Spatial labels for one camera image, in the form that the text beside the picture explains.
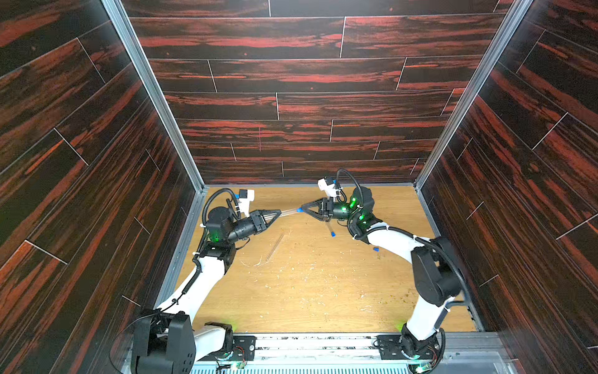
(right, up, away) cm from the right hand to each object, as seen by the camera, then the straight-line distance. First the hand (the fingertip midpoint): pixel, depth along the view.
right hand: (303, 207), depth 76 cm
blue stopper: (-1, -1, -1) cm, 2 cm away
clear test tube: (-5, -2, -3) cm, 6 cm away
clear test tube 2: (-11, -17, +22) cm, 30 cm away
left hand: (-7, -3, -4) cm, 8 cm away
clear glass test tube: (+12, -8, +26) cm, 30 cm away
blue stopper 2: (+14, -12, +25) cm, 31 cm away
